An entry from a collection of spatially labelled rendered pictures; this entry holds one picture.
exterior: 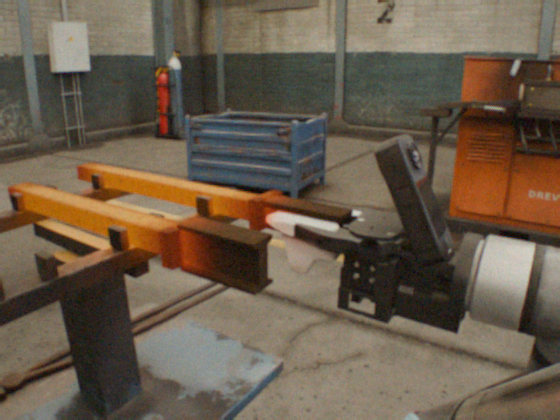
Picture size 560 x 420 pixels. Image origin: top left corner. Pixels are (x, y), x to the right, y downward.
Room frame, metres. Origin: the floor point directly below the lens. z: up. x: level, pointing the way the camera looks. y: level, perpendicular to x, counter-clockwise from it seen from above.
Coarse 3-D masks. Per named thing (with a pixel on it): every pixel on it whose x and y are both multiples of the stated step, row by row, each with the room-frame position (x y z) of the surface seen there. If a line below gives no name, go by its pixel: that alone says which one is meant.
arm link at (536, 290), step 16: (544, 256) 0.28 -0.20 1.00; (544, 272) 0.27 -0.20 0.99; (528, 288) 0.27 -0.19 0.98; (544, 288) 0.26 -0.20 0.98; (528, 304) 0.27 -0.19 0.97; (544, 304) 0.26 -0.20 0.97; (528, 320) 0.26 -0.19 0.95; (544, 320) 0.26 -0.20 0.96; (544, 336) 0.26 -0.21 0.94; (544, 352) 0.27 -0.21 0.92
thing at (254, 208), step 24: (96, 168) 0.61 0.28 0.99; (120, 168) 0.61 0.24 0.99; (144, 192) 0.54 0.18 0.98; (168, 192) 0.51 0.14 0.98; (192, 192) 0.49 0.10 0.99; (216, 192) 0.48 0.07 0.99; (240, 192) 0.48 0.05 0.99; (240, 216) 0.45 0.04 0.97; (264, 216) 0.43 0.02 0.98; (312, 216) 0.40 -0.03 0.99; (336, 216) 0.38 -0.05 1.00
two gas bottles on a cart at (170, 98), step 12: (168, 72) 7.33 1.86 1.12; (180, 72) 7.37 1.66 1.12; (156, 84) 7.44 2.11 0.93; (168, 84) 7.35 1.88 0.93; (180, 84) 7.34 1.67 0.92; (168, 96) 7.41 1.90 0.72; (180, 96) 7.32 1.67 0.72; (168, 108) 7.36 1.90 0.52; (180, 108) 7.31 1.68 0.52; (168, 120) 7.34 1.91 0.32; (180, 120) 7.30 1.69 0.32; (156, 132) 7.48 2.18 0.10; (168, 132) 7.33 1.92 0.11; (180, 132) 7.18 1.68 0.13
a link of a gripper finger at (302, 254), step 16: (272, 224) 0.41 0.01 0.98; (288, 224) 0.39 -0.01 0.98; (320, 224) 0.38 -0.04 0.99; (336, 224) 0.38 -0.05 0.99; (288, 240) 0.40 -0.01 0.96; (304, 240) 0.39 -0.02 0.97; (288, 256) 0.40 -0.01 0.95; (304, 256) 0.39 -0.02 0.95; (320, 256) 0.38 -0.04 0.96; (336, 256) 0.37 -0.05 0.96; (304, 272) 0.39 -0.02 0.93
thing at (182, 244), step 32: (32, 192) 0.48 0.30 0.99; (64, 192) 0.48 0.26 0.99; (96, 224) 0.40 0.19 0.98; (128, 224) 0.37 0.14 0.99; (160, 224) 0.37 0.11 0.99; (192, 224) 0.34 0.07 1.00; (224, 224) 0.34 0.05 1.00; (192, 256) 0.34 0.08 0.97; (224, 256) 0.32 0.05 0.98; (256, 256) 0.30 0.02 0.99; (256, 288) 0.30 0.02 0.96
